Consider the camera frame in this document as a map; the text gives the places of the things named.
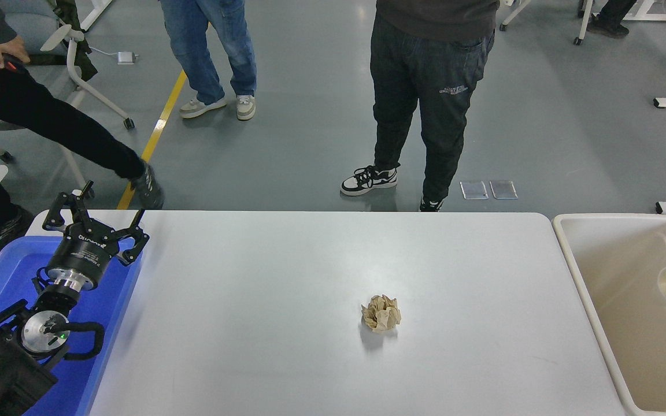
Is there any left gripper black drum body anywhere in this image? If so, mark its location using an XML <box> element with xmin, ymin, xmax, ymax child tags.
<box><xmin>46</xmin><ymin>224</ymin><xmax>120</xmax><ymax>287</ymax></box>

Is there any tan paper ball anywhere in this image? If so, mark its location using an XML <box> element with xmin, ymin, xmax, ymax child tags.
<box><xmin>361</xmin><ymin>295</ymin><xmax>402</xmax><ymax>334</ymax></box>

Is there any person's hand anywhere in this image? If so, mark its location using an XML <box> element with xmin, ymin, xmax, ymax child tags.
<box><xmin>0</xmin><ymin>36</ymin><xmax>31</xmax><ymax>70</ymax></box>

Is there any blue plastic tray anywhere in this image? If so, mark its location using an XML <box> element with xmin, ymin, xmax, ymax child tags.
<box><xmin>0</xmin><ymin>236</ymin><xmax>144</xmax><ymax>416</ymax></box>

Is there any large pale plastic bin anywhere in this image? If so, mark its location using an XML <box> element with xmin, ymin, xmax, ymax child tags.
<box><xmin>552</xmin><ymin>213</ymin><xmax>666</xmax><ymax>416</ymax></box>

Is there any yellow floor tape line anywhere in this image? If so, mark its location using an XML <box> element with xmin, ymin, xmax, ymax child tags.
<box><xmin>116</xmin><ymin>70</ymin><xmax>188</xmax><ymax>210</ymax></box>

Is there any dark green jacket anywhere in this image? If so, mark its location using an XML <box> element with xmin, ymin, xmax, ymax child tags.
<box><xmin>50</xmin><ymin>0</ymin><xmax>98</xmax><ymax>81</ymax></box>

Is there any grey chair with white frame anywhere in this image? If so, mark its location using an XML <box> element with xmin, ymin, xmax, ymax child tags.
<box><xmin>0</xmin><ymin>0</ymin><xmax>136</xmax><ymax>191</ymax></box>

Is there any white desk frame with casters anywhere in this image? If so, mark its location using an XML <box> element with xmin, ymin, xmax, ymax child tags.
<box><xmin>573</xmin><ymin>0</ymin><xmax>666</xmax><ymax>45</ymax></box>

